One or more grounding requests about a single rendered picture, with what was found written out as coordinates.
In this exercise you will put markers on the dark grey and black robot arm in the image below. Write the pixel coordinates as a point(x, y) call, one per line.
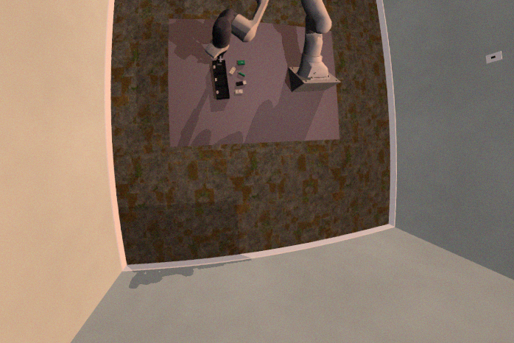
point(317, 23)

